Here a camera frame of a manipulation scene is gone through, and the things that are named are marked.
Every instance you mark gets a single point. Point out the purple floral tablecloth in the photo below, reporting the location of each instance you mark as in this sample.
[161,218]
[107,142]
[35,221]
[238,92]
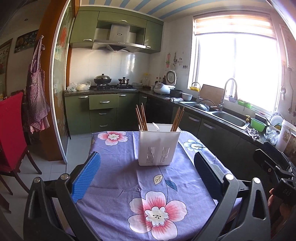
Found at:
[126,201]

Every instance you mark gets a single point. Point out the steel range hood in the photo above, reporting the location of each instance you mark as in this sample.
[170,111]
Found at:
[117,38]

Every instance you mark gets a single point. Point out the black inner pot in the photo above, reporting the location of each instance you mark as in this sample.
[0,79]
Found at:
[176,93]

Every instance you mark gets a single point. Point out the dark counter cabinets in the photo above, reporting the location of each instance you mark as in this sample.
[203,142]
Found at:
[230,144]

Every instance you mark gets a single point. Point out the green cabinets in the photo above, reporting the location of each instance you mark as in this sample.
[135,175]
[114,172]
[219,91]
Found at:
[91,112]
[106,28]

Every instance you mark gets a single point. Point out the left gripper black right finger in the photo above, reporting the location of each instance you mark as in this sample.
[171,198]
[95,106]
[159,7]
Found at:
[213,178]

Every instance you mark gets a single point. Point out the wooden chopstick left compartment tall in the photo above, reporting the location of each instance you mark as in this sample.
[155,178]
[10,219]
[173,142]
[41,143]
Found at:
[144,121]

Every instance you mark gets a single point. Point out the green upper cabinets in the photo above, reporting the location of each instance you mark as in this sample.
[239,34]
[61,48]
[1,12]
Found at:
[106,28]

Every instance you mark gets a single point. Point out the checkered purple apron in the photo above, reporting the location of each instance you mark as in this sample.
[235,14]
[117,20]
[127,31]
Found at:
[38,107]

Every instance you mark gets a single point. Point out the green plastic basket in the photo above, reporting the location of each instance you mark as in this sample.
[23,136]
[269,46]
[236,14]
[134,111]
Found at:
[257,125]

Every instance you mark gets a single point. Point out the window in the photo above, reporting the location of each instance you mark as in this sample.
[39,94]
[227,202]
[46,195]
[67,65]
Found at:
[239,52]

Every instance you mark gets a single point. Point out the stainless double sink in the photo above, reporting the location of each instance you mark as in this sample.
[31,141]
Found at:
[229,118]

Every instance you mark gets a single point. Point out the glass sliding door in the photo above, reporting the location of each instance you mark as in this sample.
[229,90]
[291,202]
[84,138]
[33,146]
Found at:
[57,76]

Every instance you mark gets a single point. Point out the wooden chopstick right outer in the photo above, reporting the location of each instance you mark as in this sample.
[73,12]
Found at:
[180,117]

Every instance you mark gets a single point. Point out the gas stove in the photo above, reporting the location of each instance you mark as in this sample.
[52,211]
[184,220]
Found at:
[113,87]

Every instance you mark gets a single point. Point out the red chair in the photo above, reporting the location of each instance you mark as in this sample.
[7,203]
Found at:
[13,144]

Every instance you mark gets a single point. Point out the white plastic bags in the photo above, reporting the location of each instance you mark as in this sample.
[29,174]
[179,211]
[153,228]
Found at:
[73,87]

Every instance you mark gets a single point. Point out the right hand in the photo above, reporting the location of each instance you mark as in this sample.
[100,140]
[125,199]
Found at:
[275,205]

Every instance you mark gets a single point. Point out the white container with label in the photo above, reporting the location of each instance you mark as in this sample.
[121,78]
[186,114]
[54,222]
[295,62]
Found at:
[287,129]

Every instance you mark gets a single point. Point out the wooden chopstick far left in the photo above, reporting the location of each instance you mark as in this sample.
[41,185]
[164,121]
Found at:
[141,119]

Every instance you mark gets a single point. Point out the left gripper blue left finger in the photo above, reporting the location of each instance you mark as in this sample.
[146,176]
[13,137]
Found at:
[85,176]

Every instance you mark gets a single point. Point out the white rice cooker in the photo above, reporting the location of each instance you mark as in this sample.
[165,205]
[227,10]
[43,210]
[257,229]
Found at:
[168,83]

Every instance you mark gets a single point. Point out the wooden chopstick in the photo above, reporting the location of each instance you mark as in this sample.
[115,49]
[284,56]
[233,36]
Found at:
[177,119]
[180,117]
[141,119]

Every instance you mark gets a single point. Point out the white plastic utensil holder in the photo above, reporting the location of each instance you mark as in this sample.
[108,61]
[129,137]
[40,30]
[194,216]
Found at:
[157,145]

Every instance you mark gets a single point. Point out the wooden chopstick right compartment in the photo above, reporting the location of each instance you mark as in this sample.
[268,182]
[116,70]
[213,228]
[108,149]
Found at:
[175,120]

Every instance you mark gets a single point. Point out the wooden chopstick right middle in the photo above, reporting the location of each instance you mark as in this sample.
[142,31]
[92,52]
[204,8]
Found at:
[177,119]

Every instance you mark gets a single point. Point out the wooden cutting board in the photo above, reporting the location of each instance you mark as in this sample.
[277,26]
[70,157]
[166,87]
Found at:
[211,92]

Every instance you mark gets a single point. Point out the small steel faucet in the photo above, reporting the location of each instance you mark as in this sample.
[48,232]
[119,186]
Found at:
[195,86]

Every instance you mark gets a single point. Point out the white bowl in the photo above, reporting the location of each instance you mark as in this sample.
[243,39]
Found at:
[187,96]

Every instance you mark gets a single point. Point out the small steel pot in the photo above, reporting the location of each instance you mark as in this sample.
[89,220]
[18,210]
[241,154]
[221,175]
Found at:
[123,81]

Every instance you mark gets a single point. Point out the green lower cabinets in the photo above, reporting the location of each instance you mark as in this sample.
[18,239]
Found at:
[91,112]

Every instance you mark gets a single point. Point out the black wok with lid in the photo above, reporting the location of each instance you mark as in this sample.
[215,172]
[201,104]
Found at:
[102,79]

